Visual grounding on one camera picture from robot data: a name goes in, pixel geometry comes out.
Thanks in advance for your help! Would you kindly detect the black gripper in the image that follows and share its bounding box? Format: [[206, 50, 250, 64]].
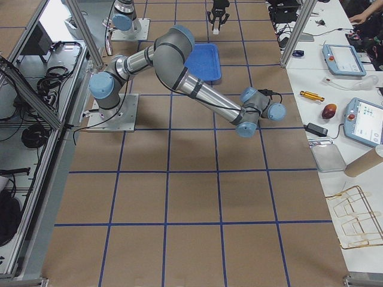
[[206, 0, 230, 29]]

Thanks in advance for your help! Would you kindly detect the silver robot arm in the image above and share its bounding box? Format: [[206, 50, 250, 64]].
[[104, 0, 230, 56], [89, 25, 287, 138]]

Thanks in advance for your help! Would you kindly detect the blue plastic tray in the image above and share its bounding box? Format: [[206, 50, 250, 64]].
[[185, 43, 221, 83]]

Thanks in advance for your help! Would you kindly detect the small blue black device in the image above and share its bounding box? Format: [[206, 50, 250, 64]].
[[292, 50, 305, 57]]

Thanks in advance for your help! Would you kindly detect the gold cylindrical tool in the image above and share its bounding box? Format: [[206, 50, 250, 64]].
[[299, 91, 325, 102]]

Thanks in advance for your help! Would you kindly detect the teach pendant far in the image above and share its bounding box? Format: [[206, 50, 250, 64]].
[[322, 44, 366, 77]]

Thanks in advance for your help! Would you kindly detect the teach pendant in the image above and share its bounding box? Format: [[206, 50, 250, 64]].
[[344, 97, 382, 147], [322, 44, 366, 77]]

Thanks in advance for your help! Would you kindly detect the black power adapter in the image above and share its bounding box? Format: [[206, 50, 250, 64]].
[[304, 123, 328, 137]]

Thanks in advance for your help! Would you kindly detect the metal tin box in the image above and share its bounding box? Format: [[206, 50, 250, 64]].
[[308, 137, 346, 173]]

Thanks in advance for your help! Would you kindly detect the teach pendant near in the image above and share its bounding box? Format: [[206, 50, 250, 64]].
[[344, 97, 382, 147]]

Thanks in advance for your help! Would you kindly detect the cardboard tube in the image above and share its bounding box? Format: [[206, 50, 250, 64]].
[[344, 144, 382, 177]]

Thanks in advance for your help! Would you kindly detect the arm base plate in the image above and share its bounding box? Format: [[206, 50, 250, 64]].
[[110, 16, 150, 42], [87, 93, 139, 132]]

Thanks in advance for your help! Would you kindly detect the aluminium frame post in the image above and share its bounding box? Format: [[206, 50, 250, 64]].
[[280, 0, 317, 68]]

